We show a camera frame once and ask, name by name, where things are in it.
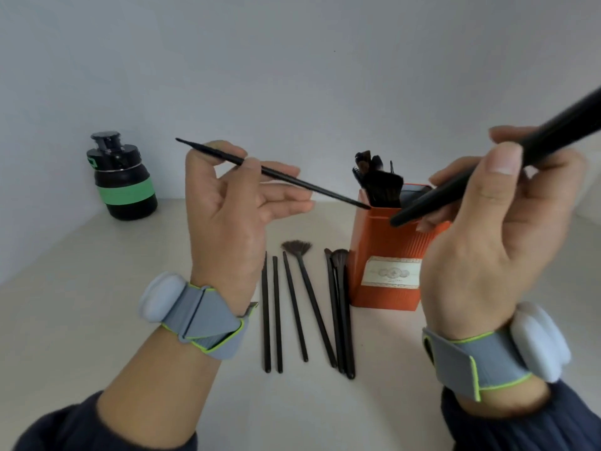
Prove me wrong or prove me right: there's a brush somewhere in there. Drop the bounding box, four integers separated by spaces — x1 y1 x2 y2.
175 137 372 211
389 86 601 229

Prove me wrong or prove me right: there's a white wrist tracker grey strap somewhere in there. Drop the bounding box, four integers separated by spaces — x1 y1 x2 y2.
138 272 259 361
421 303 572 402

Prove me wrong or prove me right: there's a beige table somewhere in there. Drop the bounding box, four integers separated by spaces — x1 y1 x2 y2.
0 199 601 451

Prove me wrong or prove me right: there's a person's right hand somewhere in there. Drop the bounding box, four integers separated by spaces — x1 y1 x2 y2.
415 125 588 342

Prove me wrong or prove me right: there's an orange square tin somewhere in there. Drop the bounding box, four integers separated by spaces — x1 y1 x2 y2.
347 184 451 311

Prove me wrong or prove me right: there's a person's left hand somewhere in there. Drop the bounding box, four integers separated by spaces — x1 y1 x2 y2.
184 140 316 315

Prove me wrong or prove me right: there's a pile of black makeup brushes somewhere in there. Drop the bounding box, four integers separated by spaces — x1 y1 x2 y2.
260 240 357 380

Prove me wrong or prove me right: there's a person's left forearm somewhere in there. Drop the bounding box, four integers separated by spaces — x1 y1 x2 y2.
14 326 245 451

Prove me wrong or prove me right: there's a black green water bottle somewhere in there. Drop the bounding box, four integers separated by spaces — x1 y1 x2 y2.
86 132 158 221

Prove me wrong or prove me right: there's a person's right forearm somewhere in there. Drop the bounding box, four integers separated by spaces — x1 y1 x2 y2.
441 380 601 451

